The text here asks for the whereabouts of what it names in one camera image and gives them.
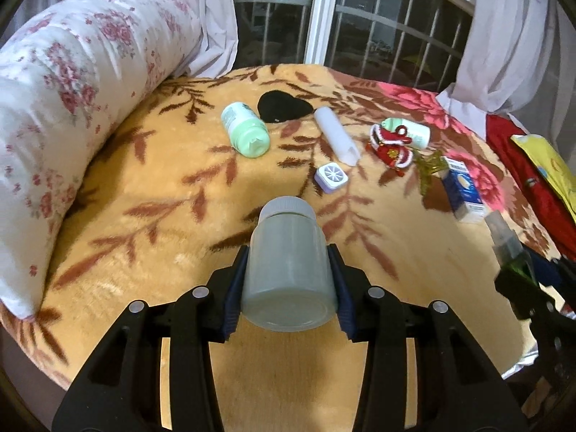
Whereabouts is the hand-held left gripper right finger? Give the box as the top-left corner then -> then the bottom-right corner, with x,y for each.
328,243 -> 529,432

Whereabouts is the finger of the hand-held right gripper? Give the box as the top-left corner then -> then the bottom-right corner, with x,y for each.
494,270 -> 549,321

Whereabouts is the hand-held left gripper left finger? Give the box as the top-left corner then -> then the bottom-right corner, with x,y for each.
51,244 -> 250,432

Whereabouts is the grey translucent plastic jar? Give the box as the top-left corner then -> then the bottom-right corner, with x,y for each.
240,195 -> 338,333

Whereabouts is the clear green spray bottle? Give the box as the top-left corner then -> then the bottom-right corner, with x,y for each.
485,211 -> 537,285

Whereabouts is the white bed sheet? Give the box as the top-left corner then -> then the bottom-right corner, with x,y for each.
503,348 -> 540,379

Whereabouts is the blue and white carton box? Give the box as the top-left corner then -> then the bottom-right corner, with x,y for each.
441,157 -> 487,224

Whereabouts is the white and purple square case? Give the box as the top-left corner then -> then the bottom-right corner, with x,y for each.
314,161 -> 351,195

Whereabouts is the yellow floral plush blanket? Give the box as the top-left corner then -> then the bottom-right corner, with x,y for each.
0,64 -> 561,431

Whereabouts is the yellow printed pillow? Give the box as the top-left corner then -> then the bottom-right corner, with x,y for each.
510,134 -> 576,226

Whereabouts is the red cloth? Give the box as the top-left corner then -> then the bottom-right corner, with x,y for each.
486,114 -> 576,262

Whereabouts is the red and white ornament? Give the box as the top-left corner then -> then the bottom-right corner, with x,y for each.
366,119 -> 414,176

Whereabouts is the green and white bottle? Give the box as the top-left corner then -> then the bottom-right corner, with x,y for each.
220,101 -> 271,159

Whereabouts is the white plastic tube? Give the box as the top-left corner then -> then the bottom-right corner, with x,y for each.
314,107 -> 361,166

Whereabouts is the white bottle with green label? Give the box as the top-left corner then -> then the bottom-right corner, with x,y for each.
382,117 -> 431,150

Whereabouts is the black heart-shaped pad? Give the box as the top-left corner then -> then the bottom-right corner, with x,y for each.
257,91 -> 314,123

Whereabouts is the white rose-print rolled quilt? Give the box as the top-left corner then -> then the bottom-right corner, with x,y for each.
0,0 -> 203,320

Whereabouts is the white sheer curtain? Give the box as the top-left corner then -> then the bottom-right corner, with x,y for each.
436,0 -> 576,145
108,0 -> 239,79

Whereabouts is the white-framed barred window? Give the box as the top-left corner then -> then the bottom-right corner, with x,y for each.
229,0 -> 478,91

